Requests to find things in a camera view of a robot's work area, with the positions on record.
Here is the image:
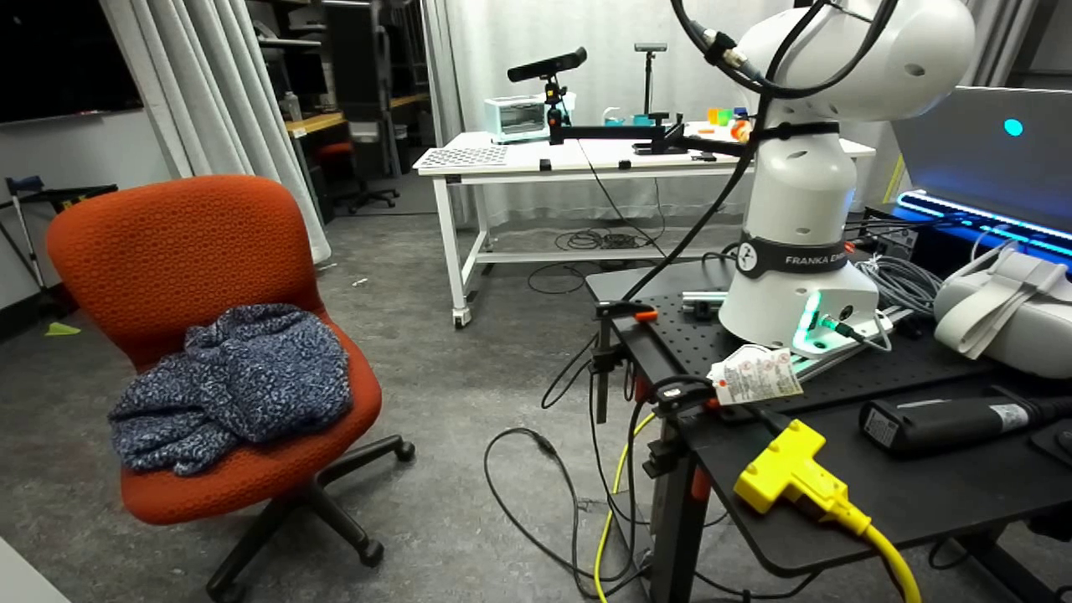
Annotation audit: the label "white metal table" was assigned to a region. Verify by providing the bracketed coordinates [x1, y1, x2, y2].
[411, 126, 882, 332]

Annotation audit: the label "white keyboard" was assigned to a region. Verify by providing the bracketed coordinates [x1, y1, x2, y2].
[420, 141, 511, 177]

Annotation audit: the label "white toy microwave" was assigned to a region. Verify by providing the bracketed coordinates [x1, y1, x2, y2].
[480, 95, 554, 144]

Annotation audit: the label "white crumpled label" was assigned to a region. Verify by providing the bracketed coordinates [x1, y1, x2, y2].
[702, 340, 808, 408]

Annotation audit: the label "teal clamp stand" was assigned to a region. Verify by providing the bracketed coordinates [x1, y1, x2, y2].
[600, 41, 686, 130]

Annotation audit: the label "colourful toy blocks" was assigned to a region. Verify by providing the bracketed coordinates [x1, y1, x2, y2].
[701, 100, 763, 146]

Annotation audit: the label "white curtain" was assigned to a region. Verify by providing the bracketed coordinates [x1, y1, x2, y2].
[414, 0, 775, 144]
[96, 0, 336, 268]

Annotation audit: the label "yellow power splitter plug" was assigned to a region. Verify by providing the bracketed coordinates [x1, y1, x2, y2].
[729, 415, 879, 540]

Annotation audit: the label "dark storage shelf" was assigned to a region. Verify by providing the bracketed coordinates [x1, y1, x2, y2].
[247, 0, 437, 214]

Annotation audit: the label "blue knit sweater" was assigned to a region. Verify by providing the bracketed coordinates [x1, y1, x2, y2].
[107, 302, 356, 478]

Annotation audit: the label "orange office chair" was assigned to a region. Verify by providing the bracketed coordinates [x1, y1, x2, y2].
[45, 172, 420, 603]

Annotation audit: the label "black power adapter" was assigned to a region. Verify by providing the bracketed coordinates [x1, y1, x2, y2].
[855, 389, 1072, 460]

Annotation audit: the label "black robot table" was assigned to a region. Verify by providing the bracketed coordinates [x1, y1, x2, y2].
[583, 261, 1072, 603]

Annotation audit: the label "grey laptop with blue light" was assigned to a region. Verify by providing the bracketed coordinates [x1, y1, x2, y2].
[888, 82, 1072, 272]

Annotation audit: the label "grey VR headset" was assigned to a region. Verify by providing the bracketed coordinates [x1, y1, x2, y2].
[930, 240, 1072, 380]

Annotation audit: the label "black folding stand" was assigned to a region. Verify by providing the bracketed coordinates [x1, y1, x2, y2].
[0, 172, 119, 294]

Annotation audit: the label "black floor cable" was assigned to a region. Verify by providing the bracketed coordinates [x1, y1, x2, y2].
[480, 422, 674, 599]

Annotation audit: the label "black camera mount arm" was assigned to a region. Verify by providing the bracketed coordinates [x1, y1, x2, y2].
[538, 77, 718, 158]

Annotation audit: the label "black stereo camera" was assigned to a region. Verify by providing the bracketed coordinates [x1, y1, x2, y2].
[506, 43, 590, 87]

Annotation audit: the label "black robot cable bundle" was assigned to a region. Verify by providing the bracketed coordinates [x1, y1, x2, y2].
[605, 0, 902, 310]

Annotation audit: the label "grey cable bundle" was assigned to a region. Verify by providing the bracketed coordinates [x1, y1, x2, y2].
[851, 248, 946, 329]

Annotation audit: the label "yellow power cable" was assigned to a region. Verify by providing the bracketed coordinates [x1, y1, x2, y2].
[590, 405, 928, 603]

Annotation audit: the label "black wall screen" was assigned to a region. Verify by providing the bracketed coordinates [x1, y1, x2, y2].
[0, 0, 149, 126]

